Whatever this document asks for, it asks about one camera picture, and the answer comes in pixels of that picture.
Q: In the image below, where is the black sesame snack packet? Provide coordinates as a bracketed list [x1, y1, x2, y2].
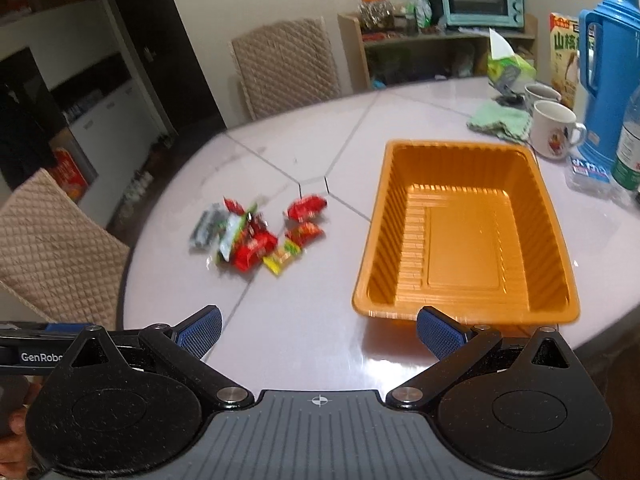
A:
[189, 203, 230, 250]

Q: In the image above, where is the white green snack pouch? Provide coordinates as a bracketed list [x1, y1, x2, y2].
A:
[215, 202, 258, 264]

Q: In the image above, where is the yellow candy packet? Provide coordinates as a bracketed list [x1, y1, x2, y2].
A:
[262, 238, 302, 276]

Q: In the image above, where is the dark red candy wrapper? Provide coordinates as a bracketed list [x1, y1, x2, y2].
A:
[231, 218, 278, 272]

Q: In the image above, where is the small red candy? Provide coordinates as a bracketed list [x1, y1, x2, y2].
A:
[224, 197, 245, 216]

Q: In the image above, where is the red patterned snack packet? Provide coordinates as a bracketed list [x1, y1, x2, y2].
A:
[285, 221, 324, 248]

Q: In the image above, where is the large red snack bag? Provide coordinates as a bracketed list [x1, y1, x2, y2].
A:
[284, 195, 328, 223]

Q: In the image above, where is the person's left hand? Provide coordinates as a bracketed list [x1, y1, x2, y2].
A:
[0, 382, 41, 479]

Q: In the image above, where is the near quilted beige chair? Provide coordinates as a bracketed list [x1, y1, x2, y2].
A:
[1, 169, 129, 330]

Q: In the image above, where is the quilted beige chair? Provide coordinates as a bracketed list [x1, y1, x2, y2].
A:
[230, 18, 342, 120]
[1, 169, 129, 330]

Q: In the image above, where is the orange plastic tray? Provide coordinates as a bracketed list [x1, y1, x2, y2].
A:
[352, 140, 580, 326]

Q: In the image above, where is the red gift box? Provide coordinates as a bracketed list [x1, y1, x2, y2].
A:
[49, 128, 98, 204]

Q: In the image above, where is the white cabinet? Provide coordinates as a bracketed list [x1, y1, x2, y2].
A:
[70, 79, 160, 226]

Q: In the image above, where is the clear plastic tissue packet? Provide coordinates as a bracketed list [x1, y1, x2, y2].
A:
[565, 155, 636, 207]

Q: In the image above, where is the green cleaning cloth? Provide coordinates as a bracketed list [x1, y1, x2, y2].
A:
[466, 101, 532, 144]

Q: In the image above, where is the white cartoon mug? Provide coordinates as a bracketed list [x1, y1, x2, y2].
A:
[529, 101, 587, 160]

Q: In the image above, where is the green label water bottle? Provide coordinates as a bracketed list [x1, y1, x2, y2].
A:
[612, 87, 640, 192]

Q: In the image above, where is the patterned white mug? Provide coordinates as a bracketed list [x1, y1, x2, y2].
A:
[524, 82, 562, 115]

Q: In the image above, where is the green tissue pack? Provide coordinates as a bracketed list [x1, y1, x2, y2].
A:
[487, 28, 537, 96]

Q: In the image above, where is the wooden shelf unit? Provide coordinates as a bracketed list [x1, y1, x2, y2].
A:
[336, 8, 540, 94]

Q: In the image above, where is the far quilted beige chair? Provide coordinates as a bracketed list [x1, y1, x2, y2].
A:
[230, 18, 342, 120]

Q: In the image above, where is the walnut drink box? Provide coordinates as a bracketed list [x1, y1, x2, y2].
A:
[549, 12, 579, 108]

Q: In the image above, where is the glass jar orange lid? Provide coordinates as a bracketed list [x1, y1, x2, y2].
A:
[359, 0, 395, 34]

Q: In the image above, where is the blue thermos jug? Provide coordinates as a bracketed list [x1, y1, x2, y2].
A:
[578, 0, 639, 169]

